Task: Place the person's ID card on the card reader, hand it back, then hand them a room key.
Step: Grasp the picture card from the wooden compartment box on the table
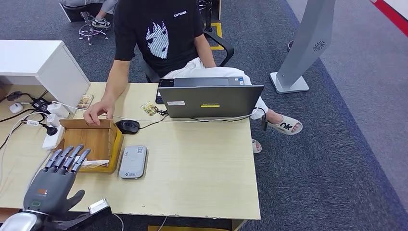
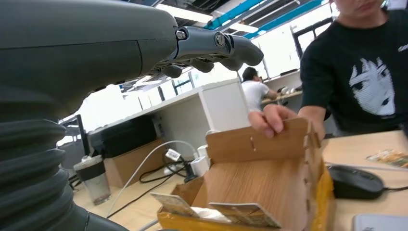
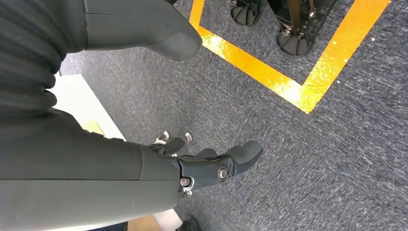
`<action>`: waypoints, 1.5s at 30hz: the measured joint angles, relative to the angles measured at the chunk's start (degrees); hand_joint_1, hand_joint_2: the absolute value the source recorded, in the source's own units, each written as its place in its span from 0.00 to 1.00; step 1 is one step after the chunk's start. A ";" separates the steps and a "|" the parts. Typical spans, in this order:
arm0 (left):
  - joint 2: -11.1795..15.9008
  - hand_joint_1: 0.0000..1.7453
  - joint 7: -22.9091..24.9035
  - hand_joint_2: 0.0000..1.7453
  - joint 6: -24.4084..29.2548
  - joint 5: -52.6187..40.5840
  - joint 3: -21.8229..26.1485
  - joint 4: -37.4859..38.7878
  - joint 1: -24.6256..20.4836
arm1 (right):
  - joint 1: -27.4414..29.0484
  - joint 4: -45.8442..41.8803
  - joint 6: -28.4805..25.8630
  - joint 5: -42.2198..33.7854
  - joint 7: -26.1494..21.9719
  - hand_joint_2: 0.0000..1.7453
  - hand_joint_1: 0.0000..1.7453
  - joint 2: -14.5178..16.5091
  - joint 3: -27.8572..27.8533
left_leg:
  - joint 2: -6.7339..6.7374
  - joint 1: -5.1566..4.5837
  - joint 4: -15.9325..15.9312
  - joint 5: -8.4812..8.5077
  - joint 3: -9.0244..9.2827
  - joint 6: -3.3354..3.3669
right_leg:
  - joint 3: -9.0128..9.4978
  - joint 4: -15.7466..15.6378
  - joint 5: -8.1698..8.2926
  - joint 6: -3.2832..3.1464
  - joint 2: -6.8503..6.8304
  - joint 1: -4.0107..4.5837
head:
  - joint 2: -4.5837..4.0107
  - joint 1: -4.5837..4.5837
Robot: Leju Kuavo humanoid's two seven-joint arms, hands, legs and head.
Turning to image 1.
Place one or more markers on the brown framed picture card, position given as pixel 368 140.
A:
pixel 85 101

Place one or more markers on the black power adapter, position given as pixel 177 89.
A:
pixel 40 104

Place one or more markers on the person's beige sandal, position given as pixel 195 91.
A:
pixel 285 126
pixel 256 146

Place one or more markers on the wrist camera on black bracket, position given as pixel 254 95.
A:
pixel 97 206

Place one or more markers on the grey kiosk stand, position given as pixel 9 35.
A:
pixel 304 47

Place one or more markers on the person's right beige sandal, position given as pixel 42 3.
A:
pixel 256 146

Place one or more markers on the white power strip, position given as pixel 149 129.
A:
pixel 52 140

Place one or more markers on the open cardboard box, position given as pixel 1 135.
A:
pixel 92 140

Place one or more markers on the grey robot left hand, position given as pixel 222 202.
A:
pixel 51 191

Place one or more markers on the white computer mouse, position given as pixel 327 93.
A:
pixel 16 108

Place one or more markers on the large white power adapter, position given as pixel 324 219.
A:
pixel 58 110

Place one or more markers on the white card bundle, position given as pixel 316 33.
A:
pixel 95 163

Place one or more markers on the white cabinet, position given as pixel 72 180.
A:
pixel 27 59

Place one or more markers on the chrome stool base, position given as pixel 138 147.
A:
pixel 90 31

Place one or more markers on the black plug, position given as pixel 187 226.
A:
pixel 51 130

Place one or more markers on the person's left beige sandal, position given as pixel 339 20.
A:
pixel 285 126

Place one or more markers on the black computer mouse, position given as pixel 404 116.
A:
pixel 128 127

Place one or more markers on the person's right hand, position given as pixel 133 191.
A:
pixel 102 108

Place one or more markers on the black office chair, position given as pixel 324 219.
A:
pixel 226 47

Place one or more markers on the background person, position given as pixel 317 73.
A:
pixel 101 23

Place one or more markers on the person's left forearm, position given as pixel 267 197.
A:
pixel 206 52

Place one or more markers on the person's right forearm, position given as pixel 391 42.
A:
pixel 116 79

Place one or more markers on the grey card reader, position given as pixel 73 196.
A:
pixel 133 162

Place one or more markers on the small white plug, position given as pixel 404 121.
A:
pixel 52 119

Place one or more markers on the grey laptop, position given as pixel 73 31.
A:
pixel 211 101

